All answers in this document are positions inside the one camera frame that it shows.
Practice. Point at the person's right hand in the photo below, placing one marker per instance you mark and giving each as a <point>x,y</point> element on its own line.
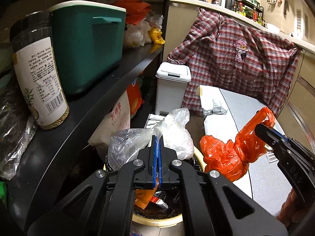
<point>293,209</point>

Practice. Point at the white rice sack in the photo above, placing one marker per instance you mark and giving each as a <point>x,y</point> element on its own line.
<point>116,120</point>

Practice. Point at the white small trash bin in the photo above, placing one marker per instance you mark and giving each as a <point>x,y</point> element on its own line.
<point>172,81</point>

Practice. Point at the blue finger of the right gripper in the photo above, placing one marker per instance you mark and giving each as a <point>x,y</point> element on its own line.
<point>269,134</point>
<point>274,145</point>

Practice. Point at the red plaid shirt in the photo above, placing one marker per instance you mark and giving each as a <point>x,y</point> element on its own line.
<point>224,53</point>

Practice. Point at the yellow plastic bag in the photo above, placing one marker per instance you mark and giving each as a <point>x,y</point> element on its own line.
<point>155,35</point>

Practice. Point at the yellow rim trash bucket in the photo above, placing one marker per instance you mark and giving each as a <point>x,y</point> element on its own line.
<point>134,198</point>

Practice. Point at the black shelf rack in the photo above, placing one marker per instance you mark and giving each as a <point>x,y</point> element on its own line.
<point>57,160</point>

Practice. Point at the green plastic storage box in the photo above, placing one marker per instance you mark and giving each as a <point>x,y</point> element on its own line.
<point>87,41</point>

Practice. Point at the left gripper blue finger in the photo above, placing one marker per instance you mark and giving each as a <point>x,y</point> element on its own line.
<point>160,161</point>
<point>154,152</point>

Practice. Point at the white label grain jar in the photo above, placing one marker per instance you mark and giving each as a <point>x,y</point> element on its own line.
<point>35,67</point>

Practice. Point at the orange plastic bag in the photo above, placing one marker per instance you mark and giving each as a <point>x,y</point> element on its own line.
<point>232,158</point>

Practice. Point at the white plastic bags on shelf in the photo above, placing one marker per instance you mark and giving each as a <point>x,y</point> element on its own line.
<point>137,35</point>

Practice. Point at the clear plastic bag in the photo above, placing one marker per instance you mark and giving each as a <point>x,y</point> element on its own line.
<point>125,145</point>

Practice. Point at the red blue package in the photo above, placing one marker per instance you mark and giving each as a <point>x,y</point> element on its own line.
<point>134,97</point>

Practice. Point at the orange bag on shelf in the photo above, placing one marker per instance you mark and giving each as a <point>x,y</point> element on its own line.
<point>136,10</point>

